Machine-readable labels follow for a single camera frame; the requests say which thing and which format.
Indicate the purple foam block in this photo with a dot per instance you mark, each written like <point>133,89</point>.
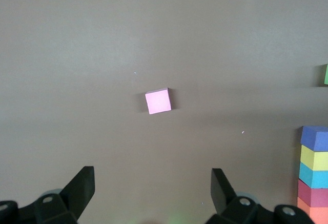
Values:
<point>315,138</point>

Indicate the light pink foam block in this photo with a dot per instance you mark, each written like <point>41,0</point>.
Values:
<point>158,101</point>

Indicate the green foam block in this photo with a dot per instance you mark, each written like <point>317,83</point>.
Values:
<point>326,74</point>

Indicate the blue foam block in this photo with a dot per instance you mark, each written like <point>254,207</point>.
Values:
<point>314,176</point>

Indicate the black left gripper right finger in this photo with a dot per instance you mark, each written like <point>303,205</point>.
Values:
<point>230,208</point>

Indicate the yellow foam block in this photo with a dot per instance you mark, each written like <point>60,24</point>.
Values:
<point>315,160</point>

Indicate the dark pink foam block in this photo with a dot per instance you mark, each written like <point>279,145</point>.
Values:
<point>312,195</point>

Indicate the brown table cover mat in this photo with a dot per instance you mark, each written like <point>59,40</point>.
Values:
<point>128,42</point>

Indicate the orange foam block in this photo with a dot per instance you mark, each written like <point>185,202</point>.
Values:
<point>317,215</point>

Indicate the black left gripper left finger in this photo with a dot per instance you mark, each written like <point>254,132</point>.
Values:
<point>69,203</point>

